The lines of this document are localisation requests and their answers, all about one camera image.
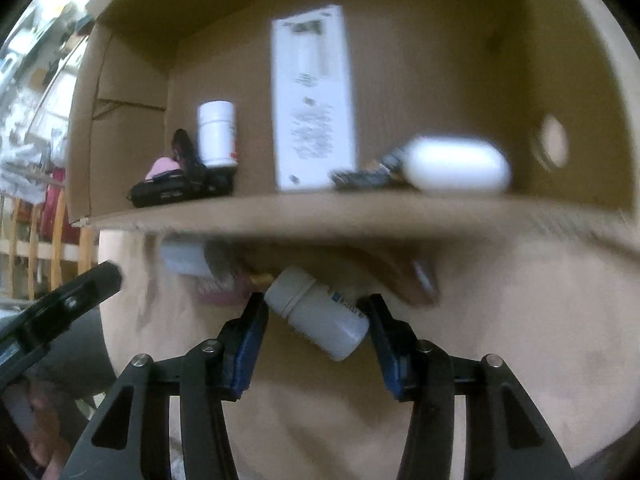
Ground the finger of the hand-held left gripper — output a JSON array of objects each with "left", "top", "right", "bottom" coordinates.
[{"left": 0, "top": 261, "right": 124, "bottom": 390}]

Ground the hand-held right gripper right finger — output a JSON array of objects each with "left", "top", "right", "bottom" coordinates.
[{"left": 369, "top": 293, "right": 574, "bottom": 480}]

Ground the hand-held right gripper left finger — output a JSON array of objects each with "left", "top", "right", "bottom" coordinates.
[{"left": 61, "top": 293, "right": 269, "bottom": 480}]

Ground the white bottle with blue label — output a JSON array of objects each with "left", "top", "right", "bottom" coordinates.
[{"left": 263, "top": 266, "right": 371, "bottom": 362}]

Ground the white oval case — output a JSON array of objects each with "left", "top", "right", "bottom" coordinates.
[{"left": 402, "top": 134, "right": 512, "bottom": 197}]

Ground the white bottle with red label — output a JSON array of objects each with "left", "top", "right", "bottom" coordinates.
[{"left": 196, "top": 100, "right": 239, "bottom": 169}]

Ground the white remote control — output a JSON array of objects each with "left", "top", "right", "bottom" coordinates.
[{"left": 270, "top": 4, "right": 357, "bottom": 194}]

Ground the cardboard box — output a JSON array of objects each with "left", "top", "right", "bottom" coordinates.
[{"left": 65, "top": 0, "right": 639, "bottom": 261}]

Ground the person's left hand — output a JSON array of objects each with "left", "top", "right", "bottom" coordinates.
[{"left": 24, "top": 378, "right": 84, "bottom": 479}]

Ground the pink packet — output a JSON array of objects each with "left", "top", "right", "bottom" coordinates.
[{"left": 192, "top": 272, "right": 254, "bottom": 307}]

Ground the wooden chair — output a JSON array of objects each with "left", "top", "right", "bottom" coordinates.
[{"left": 0, "top": 195, "right": 97, "bottom": 302}]

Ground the white pen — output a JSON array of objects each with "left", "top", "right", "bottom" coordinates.
[{"left": 410, "top": 258, "right": 441, "bottom": 297}]

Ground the red cloth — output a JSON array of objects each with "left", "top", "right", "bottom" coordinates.
[{"left": 39, "top": 166, "right": 69, "bottom": 242}]

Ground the small white container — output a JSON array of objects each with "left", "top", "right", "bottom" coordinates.
[{"left": 161, "top": 239, "right": 214, "bottom": 277}]

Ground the cluttered shelf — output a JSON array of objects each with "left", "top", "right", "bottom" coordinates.
[{"left": 0, "top": 0, "right": 97, "bottom": 197}]

